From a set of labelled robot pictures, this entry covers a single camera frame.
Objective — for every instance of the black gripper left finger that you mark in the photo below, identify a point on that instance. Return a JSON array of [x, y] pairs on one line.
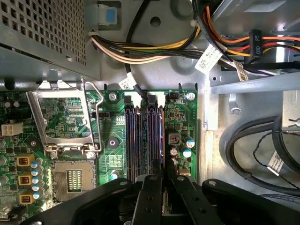
[[147, 201]]

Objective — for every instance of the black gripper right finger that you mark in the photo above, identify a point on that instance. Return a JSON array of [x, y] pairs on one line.
[[194, 206]]

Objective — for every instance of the black RAM slot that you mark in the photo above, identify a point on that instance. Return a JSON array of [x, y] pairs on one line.
[[130, 140], [139, 140], [158, 140], [151, 140]]

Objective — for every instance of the green motherboard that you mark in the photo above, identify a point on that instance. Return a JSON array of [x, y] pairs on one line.
[[112, 126]]

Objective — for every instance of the CPU socket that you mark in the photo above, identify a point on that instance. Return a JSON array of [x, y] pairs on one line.
[[61, 178]]

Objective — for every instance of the grey disk bay cage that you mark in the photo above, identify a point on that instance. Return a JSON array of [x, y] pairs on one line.
[[291, 110]]

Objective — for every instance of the metal socket cover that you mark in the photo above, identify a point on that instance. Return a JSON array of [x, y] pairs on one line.
[[37, 117]]

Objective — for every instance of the grey optical drive cage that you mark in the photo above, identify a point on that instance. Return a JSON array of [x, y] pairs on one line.
[[257, 82]]

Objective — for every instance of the white four-pin connector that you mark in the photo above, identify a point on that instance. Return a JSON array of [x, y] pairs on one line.
[[11, 129]]

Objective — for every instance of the black P5 power connector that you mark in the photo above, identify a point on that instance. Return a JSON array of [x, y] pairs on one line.
[[255, 44]]

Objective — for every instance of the grey power supply box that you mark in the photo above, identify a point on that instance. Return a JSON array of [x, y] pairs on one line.
[[23, 63]]

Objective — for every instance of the translucent blue clip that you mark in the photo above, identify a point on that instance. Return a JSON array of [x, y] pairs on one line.
[[110, 15]]

